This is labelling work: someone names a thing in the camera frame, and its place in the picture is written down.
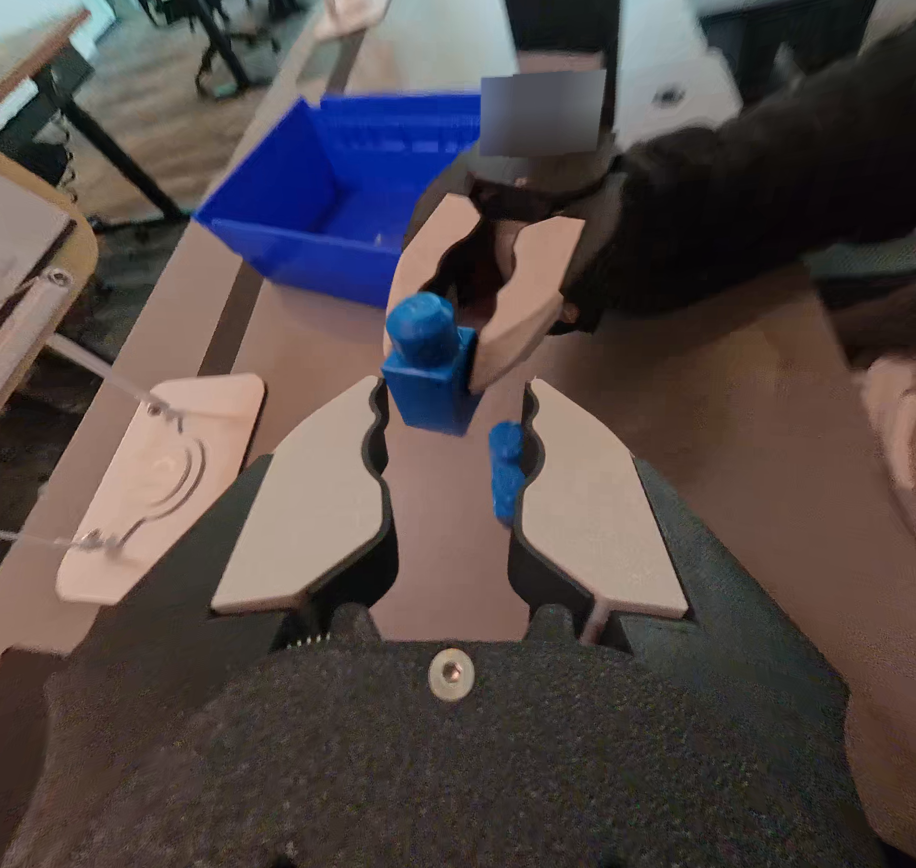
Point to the blue plastic bin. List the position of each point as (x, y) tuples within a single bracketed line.
[(286, 253)]

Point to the blue mega block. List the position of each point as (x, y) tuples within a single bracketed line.
[(429, 389), (506, 482)]

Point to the round table grommet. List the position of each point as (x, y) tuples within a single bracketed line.
[(669, 97)]

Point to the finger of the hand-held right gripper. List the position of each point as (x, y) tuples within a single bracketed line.
[(544, 281), (422, 253)]

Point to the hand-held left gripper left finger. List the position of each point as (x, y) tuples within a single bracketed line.
[(308, 524)]

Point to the person's right forearm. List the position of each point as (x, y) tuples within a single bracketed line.
[(715, 224)]

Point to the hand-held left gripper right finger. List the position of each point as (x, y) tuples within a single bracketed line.
[(601, 524)]

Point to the brown wooden desk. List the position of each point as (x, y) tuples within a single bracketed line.
[(43, 45)]

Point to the black mesh office chair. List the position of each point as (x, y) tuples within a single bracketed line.
[(787, 24)]

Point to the pale pink cloth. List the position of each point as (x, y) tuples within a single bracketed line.
[(894, 410)]

